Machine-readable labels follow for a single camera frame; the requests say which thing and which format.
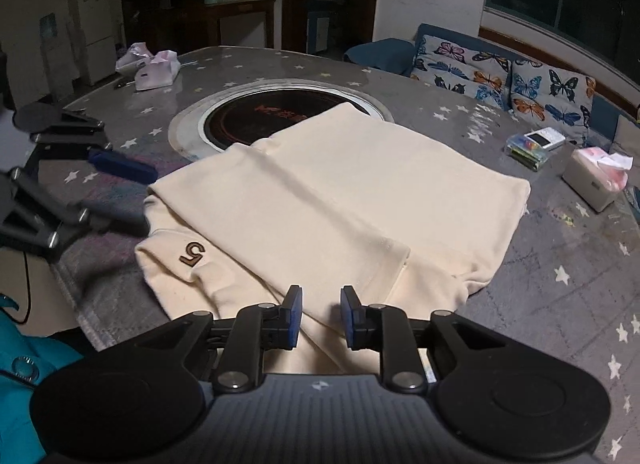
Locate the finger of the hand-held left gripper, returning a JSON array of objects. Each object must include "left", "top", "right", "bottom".
[
  {"left": 30, "top": 111, "right": 159, "bottom": 183},
  {"left": 0, "top": 168, "right": 151, "bottom": 263}
]

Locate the black built-in induction cooker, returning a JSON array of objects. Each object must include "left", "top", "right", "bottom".
[{"left": 168, "top": 85, "right": 394, "bottom": 165}]

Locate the white remote control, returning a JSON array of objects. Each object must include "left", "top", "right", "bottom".
[{"left": 520, "top": 127, "right": 566, "bottom": 151}]

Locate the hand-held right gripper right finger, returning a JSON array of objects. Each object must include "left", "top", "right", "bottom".
[{"left": 340, "top": 285, "right": 516, "bottom": 393}]

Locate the blue white cabinet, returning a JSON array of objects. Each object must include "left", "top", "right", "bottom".
[{"left": 306, "top": 11, "right": 331, "bottom": 53}]

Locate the cream sweatshirt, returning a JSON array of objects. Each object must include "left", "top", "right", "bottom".
[{"left": 134, "top": 102, "right": 532, "bottom": 377}]

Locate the wooden side table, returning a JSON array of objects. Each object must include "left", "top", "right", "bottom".
[{"left": 202, "top": 0, "right": 277, "bottom": 49}]

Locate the blue sofa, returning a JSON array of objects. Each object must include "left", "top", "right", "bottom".
[{"left": 342, "top": 24, "right": 640, "bottom": 145}]

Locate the grey star-print table cover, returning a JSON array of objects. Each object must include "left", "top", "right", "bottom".
[{"left": 50, "top": 45, "right": 640, "bottom": 464}]

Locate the person's teal jacket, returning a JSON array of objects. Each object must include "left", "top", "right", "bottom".
[{"left": 0, "top": 294, "right": 86, "bottom": 464}]

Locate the white refrigerator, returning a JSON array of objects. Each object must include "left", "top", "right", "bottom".
[{"left": 75, "top": 0, "right": 118, "bottom": 87}]

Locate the pink plastic bag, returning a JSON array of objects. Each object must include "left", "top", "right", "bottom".
[
  {"left": 116, "top": 42, "right": 153, "bottom": 75},
  {"left": 135, "top": 50, "right": 181, "bottom": 91}
]

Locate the white floor appliance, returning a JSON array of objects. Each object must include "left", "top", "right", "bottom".
[{"left": 39, "top": 14, "right": 81, "bottom": 99}]

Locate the black cable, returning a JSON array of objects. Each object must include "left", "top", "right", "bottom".
[{"left": 0, "top": 250, "right": 32, "bottom": 325}]

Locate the clear plastic box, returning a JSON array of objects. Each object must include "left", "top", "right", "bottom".
[{"left": 505, "top": 135, "right": 551, "bottom": 172}]

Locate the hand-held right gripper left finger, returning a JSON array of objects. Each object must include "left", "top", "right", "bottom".
[{"left": 117, "top": 285, "right": 304, "bottom": 393}]

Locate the blue patterned sofa blanket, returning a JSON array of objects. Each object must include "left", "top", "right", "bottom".
[{"left": 624, "top": 186, "right": 640, "bottom": 225}]

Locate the grey tissue box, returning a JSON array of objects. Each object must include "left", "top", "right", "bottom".
[{"left": 561, "top": 159, "right": 621, "bottom": 212}]

